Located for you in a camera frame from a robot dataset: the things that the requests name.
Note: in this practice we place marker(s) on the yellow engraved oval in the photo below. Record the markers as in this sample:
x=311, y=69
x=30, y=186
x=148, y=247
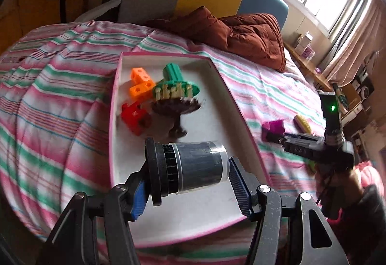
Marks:
x=302, y=123

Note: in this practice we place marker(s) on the brown plastic toy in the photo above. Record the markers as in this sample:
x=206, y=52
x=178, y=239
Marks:
x=172, y=108

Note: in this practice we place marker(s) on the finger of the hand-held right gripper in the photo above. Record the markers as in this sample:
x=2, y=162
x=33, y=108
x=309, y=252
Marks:
x=301, y=149
x=301, y=136

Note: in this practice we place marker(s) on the pink shallow tray box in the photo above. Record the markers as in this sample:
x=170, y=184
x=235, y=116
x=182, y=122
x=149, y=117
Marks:
x=211, y=120

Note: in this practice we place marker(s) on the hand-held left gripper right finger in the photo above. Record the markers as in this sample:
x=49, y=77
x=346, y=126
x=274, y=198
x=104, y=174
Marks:
x=238, y=189

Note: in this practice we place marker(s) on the striped bedsheet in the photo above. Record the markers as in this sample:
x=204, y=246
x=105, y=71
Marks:
x=60, y=87

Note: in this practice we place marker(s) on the black cylinder filter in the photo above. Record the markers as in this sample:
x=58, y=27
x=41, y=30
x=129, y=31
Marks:
x=196, y=165

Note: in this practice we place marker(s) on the red plastic block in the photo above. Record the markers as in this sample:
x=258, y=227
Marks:
x=132, y=115

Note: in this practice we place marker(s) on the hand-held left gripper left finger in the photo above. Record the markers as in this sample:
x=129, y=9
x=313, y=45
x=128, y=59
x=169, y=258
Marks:
x=138, y=198

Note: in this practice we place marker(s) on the small purple box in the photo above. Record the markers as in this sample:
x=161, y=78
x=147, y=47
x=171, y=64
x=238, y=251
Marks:
x=309, y=52

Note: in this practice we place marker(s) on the white carton box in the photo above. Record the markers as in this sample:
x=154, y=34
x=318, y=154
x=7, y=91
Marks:
x=303, y=43

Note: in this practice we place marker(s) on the purple plastic toy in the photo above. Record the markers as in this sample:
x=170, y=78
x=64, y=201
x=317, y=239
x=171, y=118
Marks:
x=273, y=127

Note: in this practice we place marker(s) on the wooden bedside table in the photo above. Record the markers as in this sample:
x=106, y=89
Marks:
x=307, y=69

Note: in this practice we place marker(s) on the black radio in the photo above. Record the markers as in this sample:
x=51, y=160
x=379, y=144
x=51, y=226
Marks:
x=365, y=87

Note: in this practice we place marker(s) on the green plastic stamp toy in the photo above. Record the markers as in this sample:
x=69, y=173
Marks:
x=173, y=75

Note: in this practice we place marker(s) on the white plastic armrest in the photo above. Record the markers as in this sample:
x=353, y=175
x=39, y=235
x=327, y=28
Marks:
x=99, y=8

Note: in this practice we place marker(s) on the small purple trinket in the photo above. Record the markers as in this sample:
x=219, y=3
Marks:
x=318, y=70

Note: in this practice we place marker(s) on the person's right hand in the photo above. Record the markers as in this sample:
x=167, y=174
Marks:
x=354, y=185

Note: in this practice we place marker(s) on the beige patterned curtain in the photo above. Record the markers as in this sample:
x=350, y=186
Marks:
x=355, y=41

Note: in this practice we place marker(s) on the pink cloth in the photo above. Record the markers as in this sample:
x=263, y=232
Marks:
x=371, y=171

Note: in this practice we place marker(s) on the white pillow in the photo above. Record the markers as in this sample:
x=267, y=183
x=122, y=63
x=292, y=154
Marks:
x=291, y=64

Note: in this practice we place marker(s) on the brown quilt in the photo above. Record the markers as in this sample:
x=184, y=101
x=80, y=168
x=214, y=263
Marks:
x=250, y=38

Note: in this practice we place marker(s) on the orange cube block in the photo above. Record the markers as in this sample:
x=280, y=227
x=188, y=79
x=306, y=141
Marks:
x=139, y=74
x=140, y=90

